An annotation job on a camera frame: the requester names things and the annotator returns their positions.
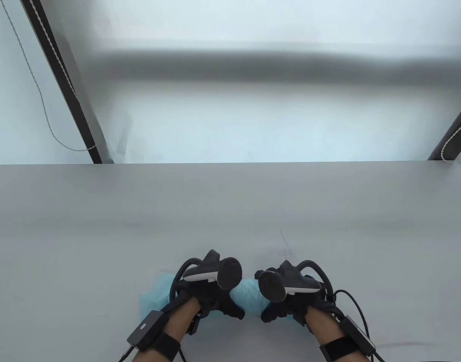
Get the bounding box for person's right hand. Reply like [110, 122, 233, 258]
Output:
[260, 277, 343, 326]

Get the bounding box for person's left hand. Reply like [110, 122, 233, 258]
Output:
[173, 280, 246, 321]

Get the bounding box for light blue cloth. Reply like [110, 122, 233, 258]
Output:
[139, 272, 303, 322]

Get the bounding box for person's right forearm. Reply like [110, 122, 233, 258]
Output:
[305, 305, 353, 362]

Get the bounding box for person's left forearm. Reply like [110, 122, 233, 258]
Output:
[138, 297, 203, 362]

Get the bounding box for black and white glove-mounted controller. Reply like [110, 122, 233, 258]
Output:
[171, 249, 243, 299]
[254, 259, 332, 303]

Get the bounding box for black wrist strap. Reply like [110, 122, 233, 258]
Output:
[319, 335, 363, 362]
[140, 335, 182, 359]

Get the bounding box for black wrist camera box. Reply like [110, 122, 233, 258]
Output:
[126, 310, 170, 350]
[340, 315, 377, 354]

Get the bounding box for white twisted cord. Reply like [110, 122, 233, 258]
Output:
[0, 0, 99, 153]
[439, 113, 461, 163]

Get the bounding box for black frame pole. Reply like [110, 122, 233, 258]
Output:
[21, 0, 104, 165]
[427, 97, 461, 161]

